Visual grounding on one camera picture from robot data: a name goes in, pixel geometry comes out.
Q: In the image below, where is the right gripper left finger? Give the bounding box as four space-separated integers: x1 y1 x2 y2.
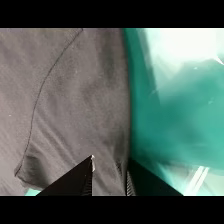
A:
35 154 96 197

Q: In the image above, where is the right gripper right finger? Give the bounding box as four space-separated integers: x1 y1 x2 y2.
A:
125 157 184 197

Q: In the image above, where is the grey T-shirt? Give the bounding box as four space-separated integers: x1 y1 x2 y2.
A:
0 27 132 197

